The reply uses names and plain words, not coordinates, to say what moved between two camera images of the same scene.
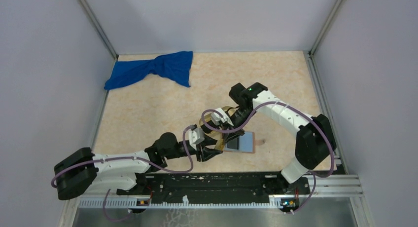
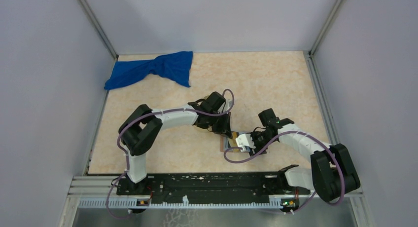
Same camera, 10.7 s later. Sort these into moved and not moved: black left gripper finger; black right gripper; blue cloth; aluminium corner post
Moved: black right gripper; black left gripper finger
Not moved: blue cloth; aluminium corner post
